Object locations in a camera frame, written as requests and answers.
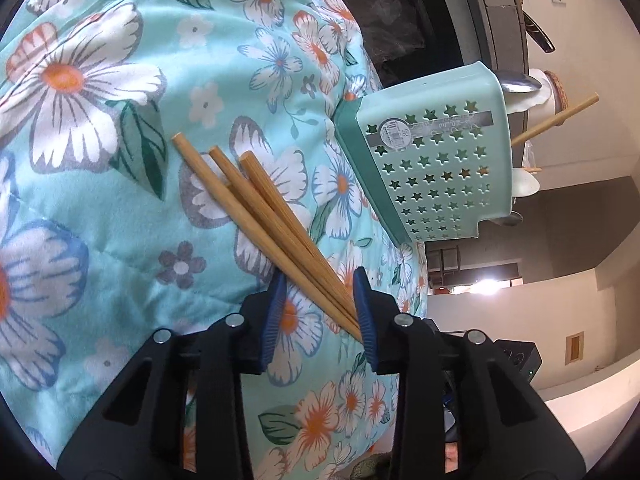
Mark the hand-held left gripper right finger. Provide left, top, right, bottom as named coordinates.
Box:
left=353, top=266, right=587, bottom=480

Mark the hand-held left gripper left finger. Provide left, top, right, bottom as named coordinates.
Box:
left=56, top=272, right=288, bottom=480

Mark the green star-holed utensil basket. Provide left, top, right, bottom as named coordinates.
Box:
left=332, top=61, right=513, bottom=248

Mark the floral turquoise blanket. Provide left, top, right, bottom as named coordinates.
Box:
left=0, top=0, right=436, bottom=480

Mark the white kitchen appliance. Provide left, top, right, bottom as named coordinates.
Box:
left=530, top=67, right=558, bottom=111

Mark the woven round lid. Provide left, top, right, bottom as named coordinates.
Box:
left=544, top=70, right=572, bottom=112

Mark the clear plastic bag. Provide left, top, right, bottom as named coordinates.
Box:
left=330, top=0, right=451, bottom=96

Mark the grey concrete kitchen counter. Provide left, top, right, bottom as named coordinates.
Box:
left=450, top=0, right=531, bottom=131

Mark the black handle kitchen knife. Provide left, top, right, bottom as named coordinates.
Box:
left=521, top=9, right=557, bottom=54

